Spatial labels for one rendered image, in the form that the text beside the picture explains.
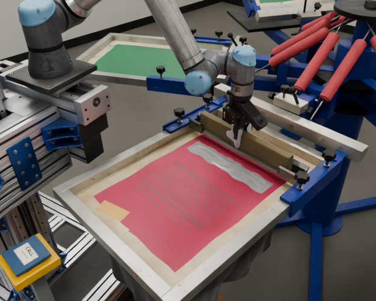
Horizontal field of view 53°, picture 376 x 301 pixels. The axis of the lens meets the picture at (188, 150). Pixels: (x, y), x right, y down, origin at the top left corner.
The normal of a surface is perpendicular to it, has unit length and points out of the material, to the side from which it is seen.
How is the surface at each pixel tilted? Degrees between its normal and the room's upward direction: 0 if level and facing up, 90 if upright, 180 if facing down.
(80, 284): 0
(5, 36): 90
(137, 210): 0
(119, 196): 0
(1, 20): 90
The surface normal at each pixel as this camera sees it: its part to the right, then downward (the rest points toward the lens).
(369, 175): -0.02, -0.80
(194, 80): -0.35, 0.57
